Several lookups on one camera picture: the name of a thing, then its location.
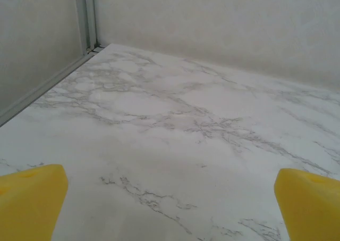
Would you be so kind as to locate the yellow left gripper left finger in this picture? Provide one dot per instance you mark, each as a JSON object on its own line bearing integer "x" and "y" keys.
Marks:
{"x": 29, "y": 203}

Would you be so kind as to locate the aluminium frame post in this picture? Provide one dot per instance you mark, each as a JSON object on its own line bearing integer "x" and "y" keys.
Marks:
{"x": 85, "y": 17}

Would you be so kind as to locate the aluminium frame rail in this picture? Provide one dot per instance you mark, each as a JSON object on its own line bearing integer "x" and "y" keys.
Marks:
{"x": 40, "y": 90}

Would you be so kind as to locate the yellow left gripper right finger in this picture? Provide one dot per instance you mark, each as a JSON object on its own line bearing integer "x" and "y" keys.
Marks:
{"x": 310, "y": 209}

